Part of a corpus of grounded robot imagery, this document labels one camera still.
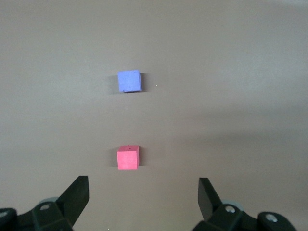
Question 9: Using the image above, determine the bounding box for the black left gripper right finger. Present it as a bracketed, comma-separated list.
[192, 177, 299, 231]

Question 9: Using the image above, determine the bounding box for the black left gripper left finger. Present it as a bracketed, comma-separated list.
[0, 175, 90, 231]

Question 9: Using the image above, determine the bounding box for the red foam block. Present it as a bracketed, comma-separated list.
[116, 145, 141, 171]

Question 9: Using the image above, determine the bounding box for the brown table mat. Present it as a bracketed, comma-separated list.
[0, 0, 308, 231]

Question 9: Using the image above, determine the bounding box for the purple foam block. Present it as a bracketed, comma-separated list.
[117, 69, 143, 93]

